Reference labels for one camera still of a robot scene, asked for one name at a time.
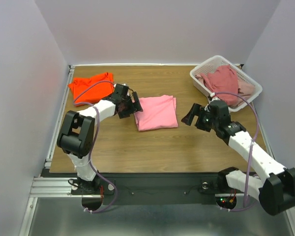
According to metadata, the bright pink t shirt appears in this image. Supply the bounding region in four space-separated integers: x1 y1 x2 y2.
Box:
134 95 178 131

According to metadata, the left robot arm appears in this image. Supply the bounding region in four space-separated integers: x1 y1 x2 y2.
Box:
57 84 143 194

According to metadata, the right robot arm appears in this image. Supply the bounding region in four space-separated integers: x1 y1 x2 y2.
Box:
181 100 295 216

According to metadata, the dusty rose t shirt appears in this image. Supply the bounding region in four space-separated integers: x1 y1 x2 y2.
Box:
195 65 238 94

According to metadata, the pale pink t shirt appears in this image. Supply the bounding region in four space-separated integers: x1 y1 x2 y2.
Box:
195 74 255 107

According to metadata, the folded orange t shirt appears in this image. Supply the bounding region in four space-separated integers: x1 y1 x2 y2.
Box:
68 72 114 107

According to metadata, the white plastic basket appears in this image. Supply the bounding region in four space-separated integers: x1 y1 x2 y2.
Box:
190 55 263 103

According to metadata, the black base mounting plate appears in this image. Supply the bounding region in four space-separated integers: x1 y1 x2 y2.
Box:
71 172 251 206

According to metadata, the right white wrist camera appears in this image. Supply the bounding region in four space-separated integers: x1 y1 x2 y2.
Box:
207 92 220 103

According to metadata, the aluminium frame rail left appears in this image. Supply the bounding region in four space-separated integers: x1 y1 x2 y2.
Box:
19 64 76 236

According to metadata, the aluminium frame rail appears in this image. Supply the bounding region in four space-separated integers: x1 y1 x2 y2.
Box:
19 64 76 236
250 100 295 236

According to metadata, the aluminium frame rail right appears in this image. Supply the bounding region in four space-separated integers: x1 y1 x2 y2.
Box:
250 100 295 236

